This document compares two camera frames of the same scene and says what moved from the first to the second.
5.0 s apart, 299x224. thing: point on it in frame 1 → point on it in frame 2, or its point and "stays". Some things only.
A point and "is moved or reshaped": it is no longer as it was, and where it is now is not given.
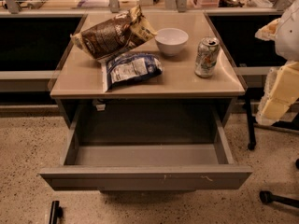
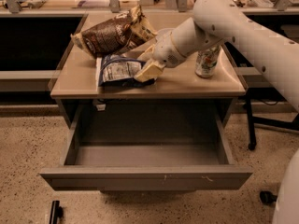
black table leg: x=251 y=127 stays
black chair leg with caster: x=266 y=196 stays
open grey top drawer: x=140 y=147 stays
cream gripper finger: x=268 y=31 → x=147 y=55
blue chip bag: x=128 y=66 is moved or reshaped
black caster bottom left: x=56 y=212 stays
